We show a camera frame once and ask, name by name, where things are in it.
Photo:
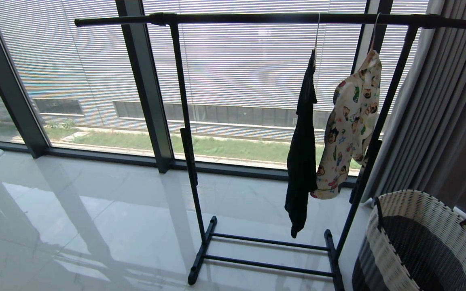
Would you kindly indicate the black garment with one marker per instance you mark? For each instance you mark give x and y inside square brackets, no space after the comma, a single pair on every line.
[301,161]

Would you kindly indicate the cream printed shorts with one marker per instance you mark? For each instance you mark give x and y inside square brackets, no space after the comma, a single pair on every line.
[350,133]

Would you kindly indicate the pink clothes hanger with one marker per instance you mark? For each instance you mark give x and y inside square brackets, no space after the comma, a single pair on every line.
[374,34]
[317,36]

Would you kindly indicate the black clothes rack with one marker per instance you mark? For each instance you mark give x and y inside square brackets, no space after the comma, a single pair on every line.
[257,18]

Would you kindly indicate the white laundry basket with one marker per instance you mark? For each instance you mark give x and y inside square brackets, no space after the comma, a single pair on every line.
[419,226]

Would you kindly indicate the window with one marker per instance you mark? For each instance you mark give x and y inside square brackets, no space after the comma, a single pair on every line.
[148,81]

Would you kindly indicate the grey curtain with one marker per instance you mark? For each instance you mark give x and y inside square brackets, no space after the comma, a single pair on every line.
[439,121]

